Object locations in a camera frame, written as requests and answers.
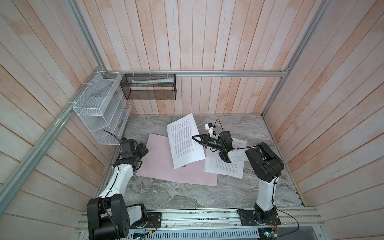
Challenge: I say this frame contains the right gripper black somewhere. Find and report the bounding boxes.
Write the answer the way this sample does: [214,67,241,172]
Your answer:
[193,134,225,152]

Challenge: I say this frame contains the printed paper sheet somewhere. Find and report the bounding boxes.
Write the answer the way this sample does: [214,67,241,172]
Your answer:
[167,114,206,169]
[232,138,247,149]
[205,148,244,179]

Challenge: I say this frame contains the pink folder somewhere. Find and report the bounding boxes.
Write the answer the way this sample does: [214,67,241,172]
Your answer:
[136,134,218,187]

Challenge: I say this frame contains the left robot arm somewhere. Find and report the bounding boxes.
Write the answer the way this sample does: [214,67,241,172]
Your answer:
[87,138,149,240]

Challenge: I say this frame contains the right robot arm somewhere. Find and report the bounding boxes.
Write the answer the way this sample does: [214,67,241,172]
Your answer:
[192,131,284,225]

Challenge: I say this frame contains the black mesh basket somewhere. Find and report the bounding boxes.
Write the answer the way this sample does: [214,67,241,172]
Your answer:
[120,74,177,101]

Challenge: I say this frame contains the papers in black basket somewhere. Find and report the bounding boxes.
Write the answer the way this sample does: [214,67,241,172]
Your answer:
[131,78,175,87]

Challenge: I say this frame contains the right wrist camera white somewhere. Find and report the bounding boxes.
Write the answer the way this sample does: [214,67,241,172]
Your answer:
[205,123,216,137]

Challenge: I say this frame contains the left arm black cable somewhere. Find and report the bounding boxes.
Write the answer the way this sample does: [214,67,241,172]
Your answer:
[103,129,122,142]

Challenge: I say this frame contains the white wire mesh rack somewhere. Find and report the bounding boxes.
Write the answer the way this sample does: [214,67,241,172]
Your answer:
[74,72,132,145]

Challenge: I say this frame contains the horizontal aluminium frame bar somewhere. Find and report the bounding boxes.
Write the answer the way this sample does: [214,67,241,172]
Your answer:
[119,70,288,78]

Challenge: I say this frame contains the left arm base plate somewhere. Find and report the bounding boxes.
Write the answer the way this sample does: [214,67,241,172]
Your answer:
[130,212,162,230]

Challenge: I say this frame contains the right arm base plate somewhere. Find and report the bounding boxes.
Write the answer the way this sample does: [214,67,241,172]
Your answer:
[237,209,281,227]

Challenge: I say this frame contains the right base black cable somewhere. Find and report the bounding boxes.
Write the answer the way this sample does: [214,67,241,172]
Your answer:
[269,208,301,239]

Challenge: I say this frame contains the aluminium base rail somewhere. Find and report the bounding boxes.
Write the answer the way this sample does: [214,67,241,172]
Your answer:
[74,206,326,233]

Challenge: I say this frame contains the left aluminium frame bar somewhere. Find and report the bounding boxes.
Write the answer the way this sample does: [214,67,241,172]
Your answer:
[1,67,105,215]

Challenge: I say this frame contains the left rear aluminium post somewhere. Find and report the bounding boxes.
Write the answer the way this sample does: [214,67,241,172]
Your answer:
[67,0,105,71]

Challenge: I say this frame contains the right aluminium frame post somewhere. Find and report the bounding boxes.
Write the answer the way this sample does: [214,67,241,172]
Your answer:
[261,1,334,118]

